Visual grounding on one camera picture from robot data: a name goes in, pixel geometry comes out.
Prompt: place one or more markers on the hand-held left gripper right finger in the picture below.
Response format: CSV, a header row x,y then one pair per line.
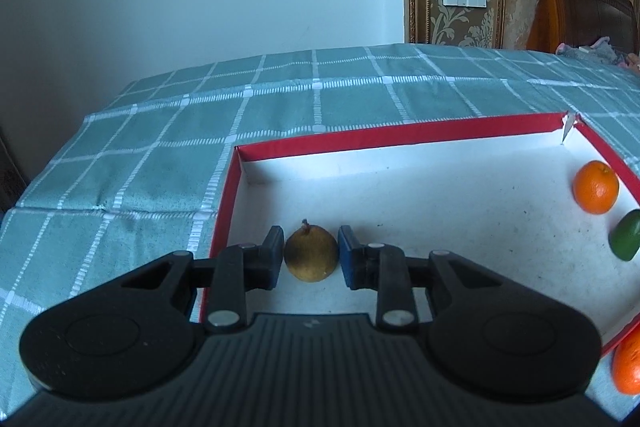
x,y
349,264

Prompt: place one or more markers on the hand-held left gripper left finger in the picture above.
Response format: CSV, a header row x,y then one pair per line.
x,y
270,257

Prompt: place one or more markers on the small brown pear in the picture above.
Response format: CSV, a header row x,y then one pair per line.
x,y
311,257

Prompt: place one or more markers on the red cardboard box lid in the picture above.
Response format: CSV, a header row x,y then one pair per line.
x,y
450,207

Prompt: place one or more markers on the orange tangerine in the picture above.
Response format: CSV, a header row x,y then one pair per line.
x,y
596,187
627,367

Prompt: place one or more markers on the green tomato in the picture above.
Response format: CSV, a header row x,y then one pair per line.
x,y
625,237

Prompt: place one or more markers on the teal checked tablecloth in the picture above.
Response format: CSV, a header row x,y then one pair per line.
x,y
200,132

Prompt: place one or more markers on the pink grey clothes pile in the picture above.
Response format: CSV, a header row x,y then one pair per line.
x,y
595,49

